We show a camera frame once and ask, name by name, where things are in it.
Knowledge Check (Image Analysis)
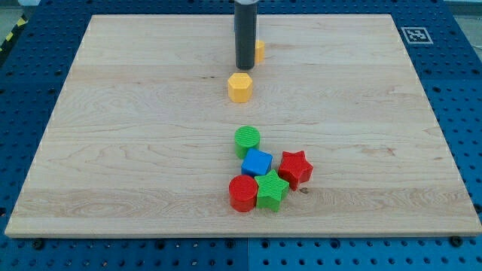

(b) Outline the white fiducial marker tag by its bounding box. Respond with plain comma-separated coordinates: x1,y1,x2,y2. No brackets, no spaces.
401,26,433,44

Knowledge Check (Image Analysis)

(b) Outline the red star block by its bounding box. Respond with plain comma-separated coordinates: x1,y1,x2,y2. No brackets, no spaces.
278,151,313,190

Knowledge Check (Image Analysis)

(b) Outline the yellow hexagon block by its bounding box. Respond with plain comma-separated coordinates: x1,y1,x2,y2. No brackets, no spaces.
227,72,253,103

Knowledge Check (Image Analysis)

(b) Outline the red cylinder block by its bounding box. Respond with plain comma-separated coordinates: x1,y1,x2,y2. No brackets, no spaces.
228,175,258,212

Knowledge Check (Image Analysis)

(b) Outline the yellow heart block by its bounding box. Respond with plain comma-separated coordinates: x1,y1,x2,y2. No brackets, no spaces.
255,40,265,64

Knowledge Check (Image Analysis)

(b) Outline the green cylinder block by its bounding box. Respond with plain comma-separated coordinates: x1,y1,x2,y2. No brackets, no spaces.
234,126,261,159

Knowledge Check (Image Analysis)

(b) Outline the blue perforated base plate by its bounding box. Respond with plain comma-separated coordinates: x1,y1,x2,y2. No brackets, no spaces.
1,0,481,270

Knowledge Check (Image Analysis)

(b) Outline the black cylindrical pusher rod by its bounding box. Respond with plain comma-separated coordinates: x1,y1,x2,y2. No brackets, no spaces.
234,0,258,70

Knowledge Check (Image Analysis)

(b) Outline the light wooden board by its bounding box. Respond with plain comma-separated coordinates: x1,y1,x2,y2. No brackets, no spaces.
5,14,481,239

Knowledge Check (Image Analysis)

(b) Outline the green star block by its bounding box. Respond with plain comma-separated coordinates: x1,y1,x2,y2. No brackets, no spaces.
255,169,289,212

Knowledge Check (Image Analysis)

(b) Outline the blue cube block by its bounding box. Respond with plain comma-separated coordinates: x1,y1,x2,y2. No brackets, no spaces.
241,148,273,177

